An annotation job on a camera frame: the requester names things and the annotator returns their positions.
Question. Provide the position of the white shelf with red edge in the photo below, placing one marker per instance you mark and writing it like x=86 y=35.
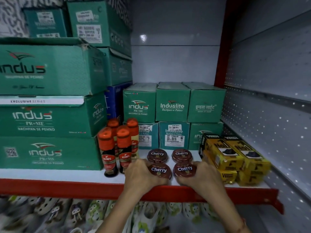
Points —
x=73 y=189

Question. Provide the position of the yellow shoe brush packet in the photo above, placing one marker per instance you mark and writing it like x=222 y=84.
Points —
x=250 y=178
x=223 y=152
x=251 y=156
x=228 y=177

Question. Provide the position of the brown shoe polish tin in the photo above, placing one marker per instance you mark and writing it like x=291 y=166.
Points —
x=185 y=169
x=159 y=170
x=182 y=154
x=157 y=155

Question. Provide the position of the stack of large green shoeboxes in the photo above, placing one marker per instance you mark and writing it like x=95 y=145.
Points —
x=48 y=70

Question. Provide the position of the blue shoebox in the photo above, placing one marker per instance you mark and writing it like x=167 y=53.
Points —
x=114 y=99

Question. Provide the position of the person's right forearm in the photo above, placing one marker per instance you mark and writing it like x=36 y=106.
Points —
x=226 y=211

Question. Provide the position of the row of printed children's clogs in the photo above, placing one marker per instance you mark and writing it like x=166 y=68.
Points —
x=73 y=213

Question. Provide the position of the person's right thumb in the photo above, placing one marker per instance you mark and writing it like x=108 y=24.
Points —
x=181 y=180

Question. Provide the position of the person's left hand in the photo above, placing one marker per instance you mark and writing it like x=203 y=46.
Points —
x=139 y=179

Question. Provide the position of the orange-capped liquid polish bottle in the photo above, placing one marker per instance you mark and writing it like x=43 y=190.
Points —
x=113 y=124
x=107 y=152
x=133 y=133
x=124 y=150

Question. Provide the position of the stack of small green boxes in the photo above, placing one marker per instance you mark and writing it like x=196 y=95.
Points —
x=172 y=104

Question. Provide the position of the person's left thumb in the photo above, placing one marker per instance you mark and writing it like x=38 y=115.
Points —
x=161 y=181

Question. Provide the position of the grey perforated metal panel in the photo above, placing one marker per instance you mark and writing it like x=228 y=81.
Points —
x=267 y=123

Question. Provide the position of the person's right hand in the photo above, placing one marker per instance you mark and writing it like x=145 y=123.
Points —
x=203 y=180

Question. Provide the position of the person's left forearm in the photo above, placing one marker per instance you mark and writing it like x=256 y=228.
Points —
x=121 y=213

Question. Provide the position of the red shelf upright post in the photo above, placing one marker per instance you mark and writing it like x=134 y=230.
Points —
x=223 y=58

